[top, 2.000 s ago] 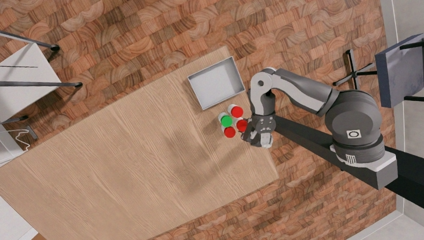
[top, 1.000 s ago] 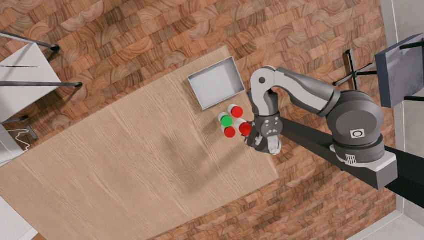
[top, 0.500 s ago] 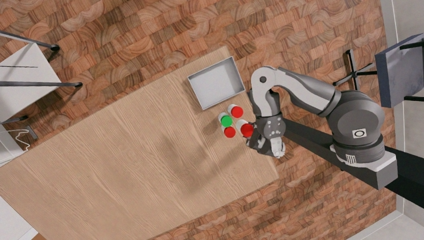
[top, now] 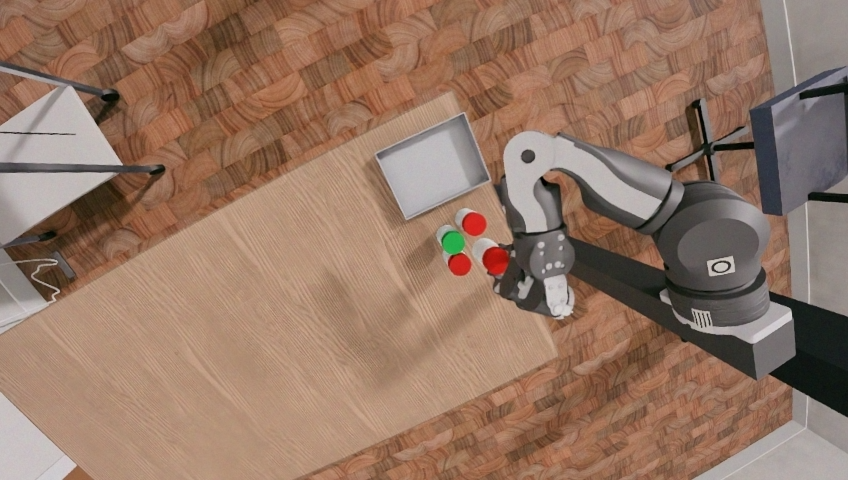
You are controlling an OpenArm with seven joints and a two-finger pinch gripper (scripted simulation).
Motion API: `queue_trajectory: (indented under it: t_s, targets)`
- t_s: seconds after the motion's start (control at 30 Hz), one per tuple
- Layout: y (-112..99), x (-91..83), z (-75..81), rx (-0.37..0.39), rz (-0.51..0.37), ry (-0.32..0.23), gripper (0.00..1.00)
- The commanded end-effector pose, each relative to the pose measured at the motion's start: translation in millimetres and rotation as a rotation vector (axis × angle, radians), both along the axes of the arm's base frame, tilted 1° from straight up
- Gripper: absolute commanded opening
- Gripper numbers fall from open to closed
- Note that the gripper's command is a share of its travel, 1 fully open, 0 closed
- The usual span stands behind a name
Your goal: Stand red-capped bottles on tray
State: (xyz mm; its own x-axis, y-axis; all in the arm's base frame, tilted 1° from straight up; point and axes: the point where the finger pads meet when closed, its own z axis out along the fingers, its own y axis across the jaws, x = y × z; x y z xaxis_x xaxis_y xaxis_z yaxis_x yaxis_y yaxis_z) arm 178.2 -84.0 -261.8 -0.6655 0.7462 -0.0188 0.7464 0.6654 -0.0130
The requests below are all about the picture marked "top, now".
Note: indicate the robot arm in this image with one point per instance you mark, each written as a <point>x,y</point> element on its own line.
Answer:
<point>711,238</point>

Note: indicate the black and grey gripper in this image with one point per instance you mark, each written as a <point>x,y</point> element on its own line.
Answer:
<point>506,286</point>

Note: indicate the green-capped bottle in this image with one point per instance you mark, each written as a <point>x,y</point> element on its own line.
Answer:
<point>450,239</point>

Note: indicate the white bottle with red cap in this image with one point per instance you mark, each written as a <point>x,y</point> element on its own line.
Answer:
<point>488,253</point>
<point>470,221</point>
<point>459,264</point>

